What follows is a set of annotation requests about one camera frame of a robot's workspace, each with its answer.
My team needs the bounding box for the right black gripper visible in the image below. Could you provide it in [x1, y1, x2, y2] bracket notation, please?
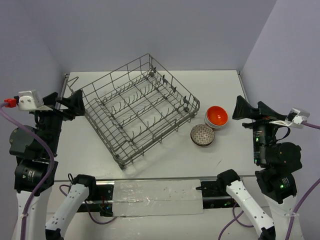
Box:
[231, 93, 286, 163]

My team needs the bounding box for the orange bowl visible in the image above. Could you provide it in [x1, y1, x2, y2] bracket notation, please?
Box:
[205, 106, 229, 125]

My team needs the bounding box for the brown patterned bowl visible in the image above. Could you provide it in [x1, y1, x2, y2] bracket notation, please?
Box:
[190, 124, 215, 147]

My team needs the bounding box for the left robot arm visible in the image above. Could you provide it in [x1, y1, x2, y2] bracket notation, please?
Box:
[2, 90, 98, 240]

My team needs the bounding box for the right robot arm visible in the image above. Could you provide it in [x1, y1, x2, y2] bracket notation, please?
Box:
[217, 95, 304, 240]

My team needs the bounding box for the white bowl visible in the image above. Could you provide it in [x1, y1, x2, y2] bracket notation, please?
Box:
[204, 114, 228, 130]

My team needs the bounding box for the clear tape sheet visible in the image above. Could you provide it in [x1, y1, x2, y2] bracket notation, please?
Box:
[112, 179, 204, 217]

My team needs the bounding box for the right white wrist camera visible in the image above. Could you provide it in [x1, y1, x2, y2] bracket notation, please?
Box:
[270, 108, 310, 129]

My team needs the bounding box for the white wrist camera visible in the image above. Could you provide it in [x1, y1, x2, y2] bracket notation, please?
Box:
[17, 89, 53, 112]
[270, 108, 310, 129]

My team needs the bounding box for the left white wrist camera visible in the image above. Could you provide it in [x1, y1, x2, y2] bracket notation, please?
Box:
[17, 89, 53, 112]

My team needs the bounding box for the grey wire dish rack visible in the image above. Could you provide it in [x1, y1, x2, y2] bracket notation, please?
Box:
[65, 53, 200, 169]

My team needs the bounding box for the black mounting rail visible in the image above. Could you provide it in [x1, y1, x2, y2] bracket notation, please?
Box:
[78, 178, 236, 217]

